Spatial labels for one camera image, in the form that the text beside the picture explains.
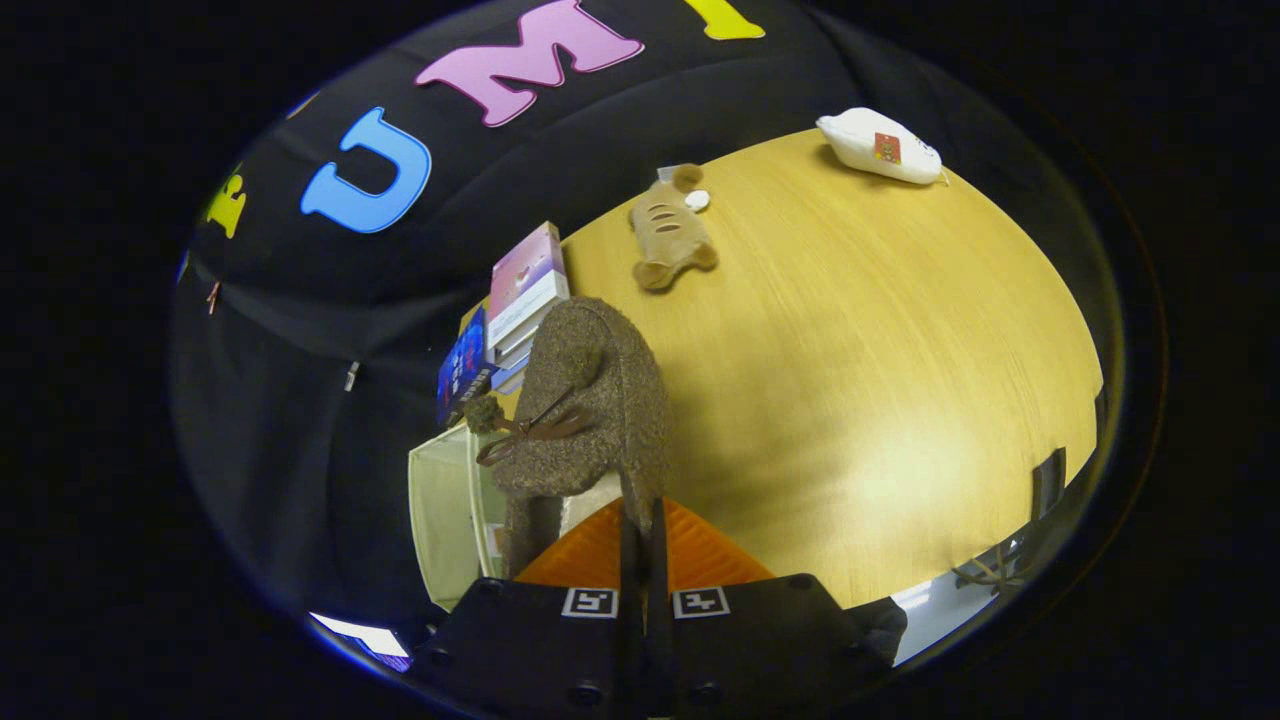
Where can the black backdrop cloth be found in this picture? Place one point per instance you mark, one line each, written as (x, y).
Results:
(300, 400)

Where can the pink cover book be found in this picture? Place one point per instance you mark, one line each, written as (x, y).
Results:
(525, 280)

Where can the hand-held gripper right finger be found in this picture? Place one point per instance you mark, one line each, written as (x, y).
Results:
(770, 640)

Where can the white plush pouch red label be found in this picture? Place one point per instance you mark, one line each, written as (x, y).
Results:
(880, 145)

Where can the brown fuzzy slipper shoe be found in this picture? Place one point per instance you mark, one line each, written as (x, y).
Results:
(610, 380)

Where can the tan bread plush toy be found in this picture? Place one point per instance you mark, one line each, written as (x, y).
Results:
(670, 235)

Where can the dark blue book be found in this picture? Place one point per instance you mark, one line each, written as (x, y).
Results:
(462, 365)

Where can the lit computer screen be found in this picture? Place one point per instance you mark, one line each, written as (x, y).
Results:
(365, 640)

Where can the pale green fabric storage box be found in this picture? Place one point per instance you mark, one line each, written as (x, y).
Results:
(440, 510)

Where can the pale blue book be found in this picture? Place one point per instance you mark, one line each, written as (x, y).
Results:
(508, 375)

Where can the white book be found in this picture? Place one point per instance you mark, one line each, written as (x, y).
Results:
(515, 345)

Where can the small silver clip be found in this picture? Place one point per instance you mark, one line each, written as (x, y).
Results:
(351, 376)

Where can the pink clothes peg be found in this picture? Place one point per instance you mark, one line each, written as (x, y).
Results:
(213, 297)

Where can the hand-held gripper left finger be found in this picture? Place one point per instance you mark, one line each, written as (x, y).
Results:
(530, 650)

